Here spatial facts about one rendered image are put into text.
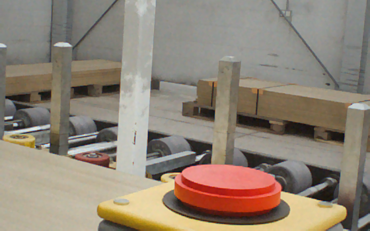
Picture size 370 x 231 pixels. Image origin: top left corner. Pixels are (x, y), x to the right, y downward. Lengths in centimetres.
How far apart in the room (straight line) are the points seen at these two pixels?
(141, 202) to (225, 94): 127
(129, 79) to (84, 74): 674
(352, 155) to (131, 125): 46
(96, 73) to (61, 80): 659
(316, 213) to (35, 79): 744
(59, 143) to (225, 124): 51
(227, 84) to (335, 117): 513
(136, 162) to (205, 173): 128
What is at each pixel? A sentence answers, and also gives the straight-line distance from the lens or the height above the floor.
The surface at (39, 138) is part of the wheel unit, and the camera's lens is 223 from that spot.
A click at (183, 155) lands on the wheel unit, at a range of 195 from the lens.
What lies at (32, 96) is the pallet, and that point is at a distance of 770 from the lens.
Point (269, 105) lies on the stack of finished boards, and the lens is 694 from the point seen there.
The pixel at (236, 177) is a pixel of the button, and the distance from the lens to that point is 27.
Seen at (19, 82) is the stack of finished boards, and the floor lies 25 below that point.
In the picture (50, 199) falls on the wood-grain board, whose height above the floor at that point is 90.
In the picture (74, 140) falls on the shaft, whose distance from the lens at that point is 227.
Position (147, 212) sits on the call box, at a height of 122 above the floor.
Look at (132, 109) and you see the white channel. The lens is 152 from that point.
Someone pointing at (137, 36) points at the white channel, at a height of 120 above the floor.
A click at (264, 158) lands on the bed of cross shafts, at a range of 211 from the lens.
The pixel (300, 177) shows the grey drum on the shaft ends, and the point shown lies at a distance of 194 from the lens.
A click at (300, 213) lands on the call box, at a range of 27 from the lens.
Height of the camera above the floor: 130
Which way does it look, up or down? 9 degrees down
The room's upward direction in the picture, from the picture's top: 4 degrees clockwise
